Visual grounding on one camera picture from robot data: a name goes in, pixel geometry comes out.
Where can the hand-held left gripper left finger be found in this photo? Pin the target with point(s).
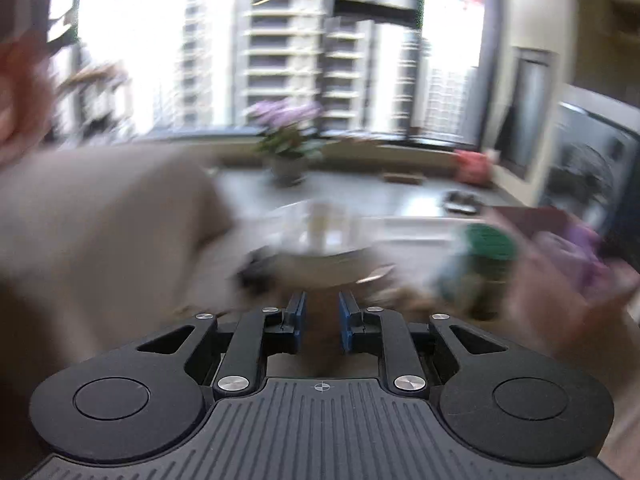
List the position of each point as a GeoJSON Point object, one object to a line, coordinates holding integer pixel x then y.
{"type": "Point", "coordinates": [299, 321]}

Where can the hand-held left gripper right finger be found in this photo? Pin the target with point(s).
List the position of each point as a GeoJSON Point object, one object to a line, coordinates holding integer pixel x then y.
{"type": "Point", "coordinates": [345, 323]}

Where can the purple soft item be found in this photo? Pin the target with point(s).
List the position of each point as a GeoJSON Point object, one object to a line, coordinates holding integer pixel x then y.
{"type": "Point", "coordinates": [582, 255]}

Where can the green lidded container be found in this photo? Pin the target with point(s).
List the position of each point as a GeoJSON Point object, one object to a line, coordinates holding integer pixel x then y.
{"type": "Point", "coordinates": [487, 260]}

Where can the brown flat box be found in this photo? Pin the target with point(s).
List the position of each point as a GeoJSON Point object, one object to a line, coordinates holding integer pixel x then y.
{"type": "Point", "coordinates": [404, 177]}

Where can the dark flat item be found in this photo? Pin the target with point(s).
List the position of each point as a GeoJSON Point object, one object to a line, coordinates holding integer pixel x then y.
{"type": "Point", "coordinates": [462, 202]}

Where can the potted purple flower plant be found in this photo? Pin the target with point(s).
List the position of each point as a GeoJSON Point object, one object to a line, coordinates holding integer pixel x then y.
{"type": "Point", "coordinates": [287, 132]}

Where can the pink bag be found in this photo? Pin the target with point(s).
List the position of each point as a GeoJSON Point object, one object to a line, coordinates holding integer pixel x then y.
{"type": "Point", "coordinates": [472, 166]}

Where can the dark framed screen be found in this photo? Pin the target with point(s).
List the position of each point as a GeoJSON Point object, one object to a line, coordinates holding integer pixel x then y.
{"type": "Point", "coordinates": [587, 170]}

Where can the reddish blurred cloth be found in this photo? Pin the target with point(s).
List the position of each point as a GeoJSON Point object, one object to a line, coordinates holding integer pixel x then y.
{"type": "Point", "coordinates": [20, 100]}

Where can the grey framed wall panel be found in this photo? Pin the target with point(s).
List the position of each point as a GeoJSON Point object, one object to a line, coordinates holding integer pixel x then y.
{"type": "Point", "coordinates": [530, 112]}

